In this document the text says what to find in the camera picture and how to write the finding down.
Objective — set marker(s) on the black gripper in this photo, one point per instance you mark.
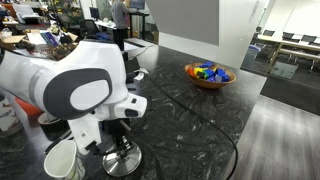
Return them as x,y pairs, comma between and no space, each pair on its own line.
117,129

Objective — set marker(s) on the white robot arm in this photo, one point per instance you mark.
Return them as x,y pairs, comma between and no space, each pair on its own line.
84,88

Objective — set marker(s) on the white paper cup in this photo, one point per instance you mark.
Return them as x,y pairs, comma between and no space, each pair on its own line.
63,162

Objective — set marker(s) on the white paper tag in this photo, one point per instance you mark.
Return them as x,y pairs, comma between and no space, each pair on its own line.
140,73

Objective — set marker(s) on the white lidded canister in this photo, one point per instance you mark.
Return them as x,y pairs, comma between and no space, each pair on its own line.
9,122

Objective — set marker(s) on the black office chair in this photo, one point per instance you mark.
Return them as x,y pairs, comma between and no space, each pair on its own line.
88,29

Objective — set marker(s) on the colourful toy blocks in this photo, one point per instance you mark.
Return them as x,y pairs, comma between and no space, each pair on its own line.
209,72

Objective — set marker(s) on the wooden bowl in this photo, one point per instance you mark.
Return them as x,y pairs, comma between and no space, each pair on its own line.
207,84

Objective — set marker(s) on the standing person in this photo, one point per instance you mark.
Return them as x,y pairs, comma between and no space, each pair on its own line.
119,11

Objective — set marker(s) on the wooden meeting table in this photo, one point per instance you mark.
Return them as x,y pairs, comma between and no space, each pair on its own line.
297,49

